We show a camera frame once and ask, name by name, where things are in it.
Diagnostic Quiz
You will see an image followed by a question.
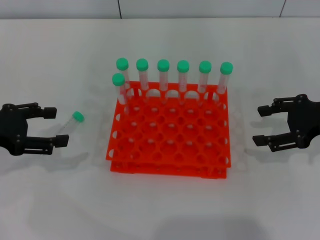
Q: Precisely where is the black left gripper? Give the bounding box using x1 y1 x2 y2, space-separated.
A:
0 101 70 157

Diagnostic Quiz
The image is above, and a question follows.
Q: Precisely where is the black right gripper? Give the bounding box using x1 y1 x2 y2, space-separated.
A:
252 94 320 154

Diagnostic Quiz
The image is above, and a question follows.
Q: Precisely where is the green capped clear test tube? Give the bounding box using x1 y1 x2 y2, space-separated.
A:
197 60 213 94
156 59 171 93
215 61 234 96
115 57 131 91
53 110 86 141
176 59 190 93
135 58 151 92
111 72 130 107

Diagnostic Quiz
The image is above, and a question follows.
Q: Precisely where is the orange test tube rack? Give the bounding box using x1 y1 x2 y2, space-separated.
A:
104 80 232 180

